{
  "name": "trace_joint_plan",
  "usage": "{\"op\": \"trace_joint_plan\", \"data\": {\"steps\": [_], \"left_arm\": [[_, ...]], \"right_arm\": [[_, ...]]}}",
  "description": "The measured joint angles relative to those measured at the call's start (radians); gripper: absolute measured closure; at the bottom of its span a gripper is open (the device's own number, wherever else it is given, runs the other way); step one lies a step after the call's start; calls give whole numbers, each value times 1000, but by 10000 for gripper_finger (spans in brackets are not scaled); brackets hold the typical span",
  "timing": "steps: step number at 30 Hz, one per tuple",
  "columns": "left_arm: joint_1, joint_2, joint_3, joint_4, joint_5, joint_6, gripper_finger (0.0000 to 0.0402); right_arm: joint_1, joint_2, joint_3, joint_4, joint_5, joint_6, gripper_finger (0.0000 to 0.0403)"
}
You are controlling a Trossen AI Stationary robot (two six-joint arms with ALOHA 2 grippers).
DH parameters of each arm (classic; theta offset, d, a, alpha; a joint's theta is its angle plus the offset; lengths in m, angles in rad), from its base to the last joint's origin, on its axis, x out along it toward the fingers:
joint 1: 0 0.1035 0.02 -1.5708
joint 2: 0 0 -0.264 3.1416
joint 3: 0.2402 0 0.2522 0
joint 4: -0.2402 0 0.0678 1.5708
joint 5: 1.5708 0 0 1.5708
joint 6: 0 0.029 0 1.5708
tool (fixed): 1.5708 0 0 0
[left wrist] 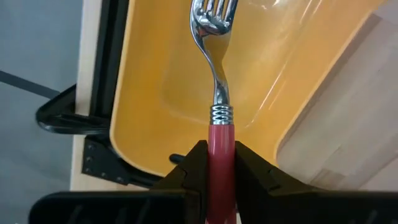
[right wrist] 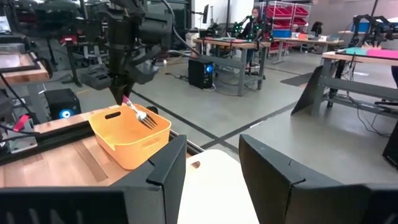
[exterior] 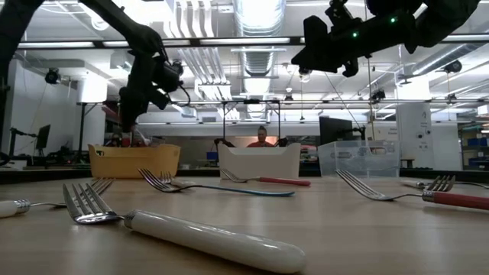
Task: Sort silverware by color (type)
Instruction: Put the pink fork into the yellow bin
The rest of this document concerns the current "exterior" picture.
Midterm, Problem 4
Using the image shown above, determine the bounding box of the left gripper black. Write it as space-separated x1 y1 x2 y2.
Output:
118 49 172 133

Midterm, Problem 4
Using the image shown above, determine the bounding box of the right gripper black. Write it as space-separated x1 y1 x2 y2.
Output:
291 13 417 77

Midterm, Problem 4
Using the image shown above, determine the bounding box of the red-handled metal fork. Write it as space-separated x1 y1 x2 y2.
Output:
220 167 312 188
335 169 489 212

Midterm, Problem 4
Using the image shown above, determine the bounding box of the blue-handled metal fork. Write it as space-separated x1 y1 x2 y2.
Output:
425 174 489 193
138 167 296 198

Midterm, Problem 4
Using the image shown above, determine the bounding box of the person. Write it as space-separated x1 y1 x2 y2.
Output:
105 132 124 148
246 125 276 148

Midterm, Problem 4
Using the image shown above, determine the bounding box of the yellow plastic bin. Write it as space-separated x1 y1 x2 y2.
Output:
87 143 182 180

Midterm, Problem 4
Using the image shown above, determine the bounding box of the large black monitor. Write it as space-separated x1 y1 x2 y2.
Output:
319 116 355 146

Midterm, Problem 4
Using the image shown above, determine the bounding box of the black ceiling device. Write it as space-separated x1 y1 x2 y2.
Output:
442 60 463 74
44 67 61 85

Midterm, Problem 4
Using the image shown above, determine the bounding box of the small black monitor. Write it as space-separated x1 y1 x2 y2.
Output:
34 124 52 152

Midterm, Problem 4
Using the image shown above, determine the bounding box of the clear plastic bin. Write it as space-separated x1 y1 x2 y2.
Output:
317 139 401 179

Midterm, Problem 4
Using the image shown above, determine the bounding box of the white plastic bin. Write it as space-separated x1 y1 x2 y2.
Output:
217 142 302 181

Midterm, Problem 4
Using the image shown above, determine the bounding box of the storage shelf with blue bins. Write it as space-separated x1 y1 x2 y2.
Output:
457 121 489 172

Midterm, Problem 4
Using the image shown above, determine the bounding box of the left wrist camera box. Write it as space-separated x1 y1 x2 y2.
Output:
162 60 185 93

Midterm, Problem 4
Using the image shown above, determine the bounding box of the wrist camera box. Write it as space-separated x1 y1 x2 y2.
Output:
162 60 185 93
325 0 364 28

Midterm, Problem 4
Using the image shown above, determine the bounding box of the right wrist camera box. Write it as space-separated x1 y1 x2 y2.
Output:
325 0 364 28

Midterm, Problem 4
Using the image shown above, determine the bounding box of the black metal frame stand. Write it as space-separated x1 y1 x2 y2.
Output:
76 99 283 161

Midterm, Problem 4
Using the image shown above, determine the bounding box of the silver ventilation duct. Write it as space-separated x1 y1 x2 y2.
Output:
232 0 287 120

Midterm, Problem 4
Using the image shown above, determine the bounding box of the black aluminium rig frame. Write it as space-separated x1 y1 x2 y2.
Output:
0 34 489 185

